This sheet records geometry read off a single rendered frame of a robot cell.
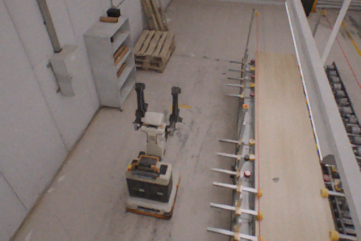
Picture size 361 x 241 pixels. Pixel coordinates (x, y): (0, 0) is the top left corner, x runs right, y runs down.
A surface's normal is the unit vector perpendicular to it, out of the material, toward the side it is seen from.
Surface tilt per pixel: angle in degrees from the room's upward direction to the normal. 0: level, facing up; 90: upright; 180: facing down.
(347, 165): 0
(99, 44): 90
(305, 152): 0
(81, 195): 0
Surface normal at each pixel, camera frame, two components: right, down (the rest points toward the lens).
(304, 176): 0.00, -0.76
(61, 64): -0.21, 0.63
